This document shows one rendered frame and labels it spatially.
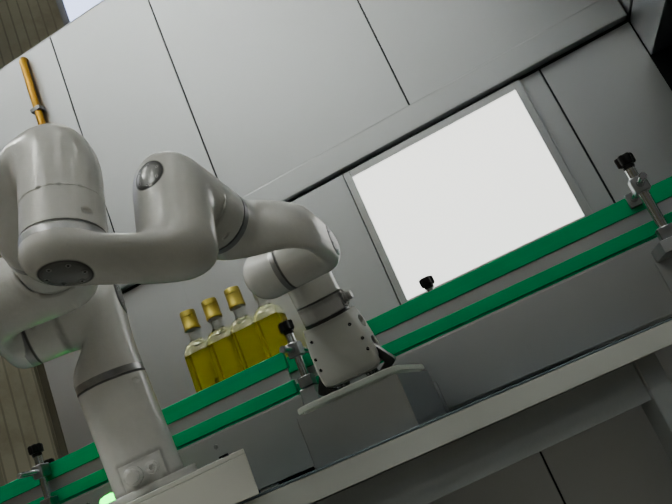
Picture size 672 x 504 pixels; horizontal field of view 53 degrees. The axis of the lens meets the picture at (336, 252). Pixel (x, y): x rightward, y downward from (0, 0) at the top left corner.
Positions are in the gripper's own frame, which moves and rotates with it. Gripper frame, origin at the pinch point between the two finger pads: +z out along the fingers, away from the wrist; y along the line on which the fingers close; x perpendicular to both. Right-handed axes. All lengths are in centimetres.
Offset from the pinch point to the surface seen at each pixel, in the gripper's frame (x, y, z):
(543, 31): -54, -55, -47
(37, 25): -346, 209, -281
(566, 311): -20.7, -32.4, 3.1
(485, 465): 7.8, -13.3, 12.2
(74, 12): -360, 184, -280
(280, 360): -15.7, 16.8, -10.9
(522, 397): 6.2, -21.9, 6.0
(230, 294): -32.3, 27.2, -26.5
